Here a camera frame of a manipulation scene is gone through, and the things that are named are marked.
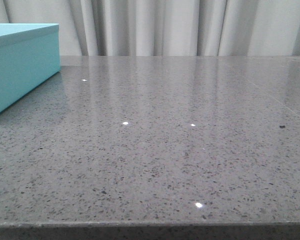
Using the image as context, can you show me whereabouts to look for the white pleated curtain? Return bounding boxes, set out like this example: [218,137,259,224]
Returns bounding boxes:
[0,0,300,56]

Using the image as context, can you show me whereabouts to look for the turquoise blue storage box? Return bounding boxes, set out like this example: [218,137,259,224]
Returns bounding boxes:
[0,23,61,113]

